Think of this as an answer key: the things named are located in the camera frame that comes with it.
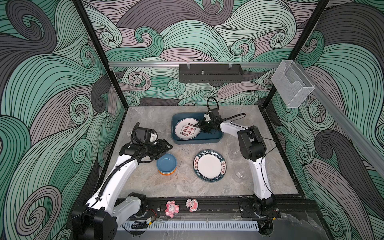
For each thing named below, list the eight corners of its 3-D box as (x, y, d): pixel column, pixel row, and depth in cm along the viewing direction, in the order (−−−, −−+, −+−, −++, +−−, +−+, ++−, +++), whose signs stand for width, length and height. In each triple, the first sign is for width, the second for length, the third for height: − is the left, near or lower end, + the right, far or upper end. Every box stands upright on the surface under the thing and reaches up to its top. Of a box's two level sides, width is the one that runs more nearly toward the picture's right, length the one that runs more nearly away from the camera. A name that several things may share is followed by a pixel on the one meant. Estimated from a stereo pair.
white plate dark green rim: (193, 181, 84) (193, 179, 82) (192, 152, 96) (193, 149, 94) (227, 181, 84) (229, 179, 82) (223, 152, 96) (223, 149, 94)
